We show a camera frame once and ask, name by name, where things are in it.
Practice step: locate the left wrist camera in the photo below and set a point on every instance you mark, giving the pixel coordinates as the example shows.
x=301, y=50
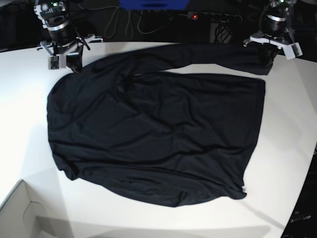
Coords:
x=292, y=51

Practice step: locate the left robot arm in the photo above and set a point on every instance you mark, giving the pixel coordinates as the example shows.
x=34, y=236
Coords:
x=275, y=32

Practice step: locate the white cardboard box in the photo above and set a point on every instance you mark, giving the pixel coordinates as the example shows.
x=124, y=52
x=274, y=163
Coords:
x=20, y=217

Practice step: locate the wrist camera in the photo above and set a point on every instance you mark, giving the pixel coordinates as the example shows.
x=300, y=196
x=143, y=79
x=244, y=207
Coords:
x=292, y=51
x=56, y=62

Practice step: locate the black t-shirt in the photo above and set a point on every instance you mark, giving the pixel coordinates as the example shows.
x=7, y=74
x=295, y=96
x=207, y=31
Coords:
x=172, y=125

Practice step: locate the blue plastic bin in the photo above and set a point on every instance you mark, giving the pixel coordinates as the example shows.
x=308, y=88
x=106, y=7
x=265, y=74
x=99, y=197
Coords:
x=154, y=4

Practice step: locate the black power strip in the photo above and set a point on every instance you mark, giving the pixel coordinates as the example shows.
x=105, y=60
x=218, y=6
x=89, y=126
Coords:
x=214, y=16

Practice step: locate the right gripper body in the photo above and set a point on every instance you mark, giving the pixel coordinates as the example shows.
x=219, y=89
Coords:
x=59, y=53

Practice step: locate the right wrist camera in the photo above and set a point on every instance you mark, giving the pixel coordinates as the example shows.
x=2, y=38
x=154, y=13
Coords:
x=56, y=62

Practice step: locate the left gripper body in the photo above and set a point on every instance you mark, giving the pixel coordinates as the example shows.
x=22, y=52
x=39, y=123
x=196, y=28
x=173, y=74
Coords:
x=261, y=38

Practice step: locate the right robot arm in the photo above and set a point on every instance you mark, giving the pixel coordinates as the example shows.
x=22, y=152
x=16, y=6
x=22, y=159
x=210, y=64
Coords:
x=56, y=19

